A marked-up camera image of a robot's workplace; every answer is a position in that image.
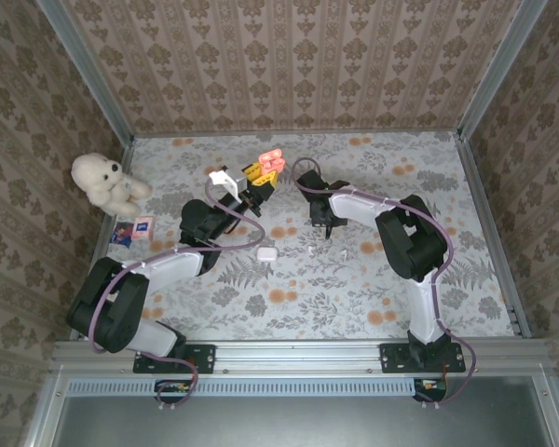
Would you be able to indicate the orange earbud charging case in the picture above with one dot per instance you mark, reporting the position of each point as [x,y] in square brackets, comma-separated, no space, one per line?
[272,159]

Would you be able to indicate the white earbud charging case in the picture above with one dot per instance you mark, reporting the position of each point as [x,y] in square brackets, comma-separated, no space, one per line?
[267,254]

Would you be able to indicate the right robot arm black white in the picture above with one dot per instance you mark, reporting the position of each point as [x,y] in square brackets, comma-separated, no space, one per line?
[414,242]

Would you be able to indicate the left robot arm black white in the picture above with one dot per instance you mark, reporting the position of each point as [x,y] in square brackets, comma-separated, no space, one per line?
[167,267]

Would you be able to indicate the pink tissue pack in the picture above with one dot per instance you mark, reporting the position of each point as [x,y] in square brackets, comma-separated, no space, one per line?
[142,228]

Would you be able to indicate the blue printed card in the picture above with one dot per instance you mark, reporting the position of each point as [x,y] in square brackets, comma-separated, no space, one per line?
[120,234]

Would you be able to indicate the white teddy bear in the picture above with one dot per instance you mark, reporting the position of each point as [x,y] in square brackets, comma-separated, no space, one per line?
[107,184]

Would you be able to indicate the small circuit board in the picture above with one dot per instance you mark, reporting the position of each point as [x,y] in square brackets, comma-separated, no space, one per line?
[172,387]
[431,386]

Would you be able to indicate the grey metal panel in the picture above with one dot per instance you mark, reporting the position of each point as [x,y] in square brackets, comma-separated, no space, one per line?
[298,423]

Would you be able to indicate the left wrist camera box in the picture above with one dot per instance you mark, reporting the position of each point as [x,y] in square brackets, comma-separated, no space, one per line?
[226,182]

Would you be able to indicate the aluminium table end rail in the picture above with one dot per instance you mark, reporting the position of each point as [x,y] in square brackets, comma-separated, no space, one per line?
[298,134]

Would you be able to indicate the aluminium table side rail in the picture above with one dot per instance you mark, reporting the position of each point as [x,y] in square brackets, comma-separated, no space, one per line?
[128,151]
[476,186]

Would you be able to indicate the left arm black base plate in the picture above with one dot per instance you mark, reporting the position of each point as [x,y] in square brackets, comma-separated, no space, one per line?
[205,358]

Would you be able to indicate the aluminium mounting rail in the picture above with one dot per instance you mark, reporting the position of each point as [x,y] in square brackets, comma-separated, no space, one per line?
[298,356]

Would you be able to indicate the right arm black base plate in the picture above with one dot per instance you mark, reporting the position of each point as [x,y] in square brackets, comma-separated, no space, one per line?
[391,358]

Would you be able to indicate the aluminium frame post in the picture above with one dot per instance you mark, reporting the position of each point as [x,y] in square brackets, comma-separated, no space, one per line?
[84,74]
[498,70]

